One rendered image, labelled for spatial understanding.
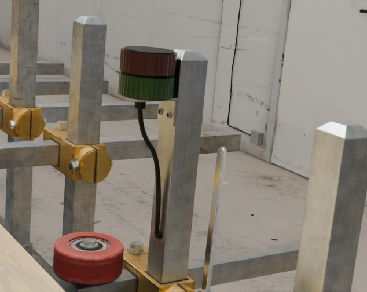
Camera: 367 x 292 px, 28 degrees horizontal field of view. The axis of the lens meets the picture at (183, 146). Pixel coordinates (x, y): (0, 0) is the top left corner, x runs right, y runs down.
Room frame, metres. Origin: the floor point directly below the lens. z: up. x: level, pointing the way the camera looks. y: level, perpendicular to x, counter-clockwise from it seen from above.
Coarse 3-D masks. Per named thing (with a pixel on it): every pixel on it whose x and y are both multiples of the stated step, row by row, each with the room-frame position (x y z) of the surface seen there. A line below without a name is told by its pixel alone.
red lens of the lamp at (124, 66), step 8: (120, 56) 0.76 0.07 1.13; (128, 56) 0.75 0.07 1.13; (136, 56) 0.74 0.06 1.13; (144, 56) 0.74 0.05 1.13; (152, 56) 0.74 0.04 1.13; (160, 56) 0.74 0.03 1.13; (168, 56) 0.75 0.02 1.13; (176, 56) 0.76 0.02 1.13; (120, 64) 0.76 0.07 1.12; (128, 64) 0.75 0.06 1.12; (136, 64) 0.74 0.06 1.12; (144, 64) 0.74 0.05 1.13; (152, 64) 0.74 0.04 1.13; (160, 64) 0.74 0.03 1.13; (168, 64) 0.75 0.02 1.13; (176, 64) 0.77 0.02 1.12; (128, 72) 0.75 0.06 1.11; (136, 72) 0.74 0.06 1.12; (144, 72) 0.74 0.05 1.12; (152, 72) 0.74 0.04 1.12; (160, 72) 0.74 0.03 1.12; (168, 72) 0.75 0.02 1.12
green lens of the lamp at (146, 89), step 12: (120, 72) 0.76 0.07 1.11; (120, 84) 0.76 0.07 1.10; (132, 84) 0.74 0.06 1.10; (144, 84) 0.74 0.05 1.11; (156, 84) 0.74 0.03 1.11; (168, 84) 0.75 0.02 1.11; (132, 96) 0.74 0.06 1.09; (144, 96) 0.74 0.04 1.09; (156, 96) 0.74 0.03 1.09; (168, 96) 0.75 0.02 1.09
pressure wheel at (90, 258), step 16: (64, 240) 0.78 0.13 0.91; (80, 240) 0.80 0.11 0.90; (96, 240) 0.80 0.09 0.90; (112, 240) 0.80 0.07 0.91; (64, 256) 0.75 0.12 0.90; (80, 256) 0.75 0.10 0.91; (96, 256) 0.75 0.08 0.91; (112, 256) 0.76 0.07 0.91; (64, 272) 0.75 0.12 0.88; (80, 272) 0.74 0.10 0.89; (96, 272) 0.75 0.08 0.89; (112, 272) 0.76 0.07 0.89
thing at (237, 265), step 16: (224, 256) 0.90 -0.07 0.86; (240, 256) 0.90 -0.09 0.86; (256, 256) 0.91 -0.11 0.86; (272, 256) 0.92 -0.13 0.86; (288, 256) 0.93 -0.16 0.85; (128, 272) 0.82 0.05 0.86; (192, 272) 0.85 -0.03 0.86; (224, 272) 0.87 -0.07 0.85; (240, 272) 0.89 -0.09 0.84; (256, 272) 0.90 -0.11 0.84; (272, 272) 0.92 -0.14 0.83; (80, 288) 0.76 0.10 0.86; (96, 288) 0.77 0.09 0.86; (112, 288) 0.78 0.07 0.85; (128, 288) 0.80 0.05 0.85
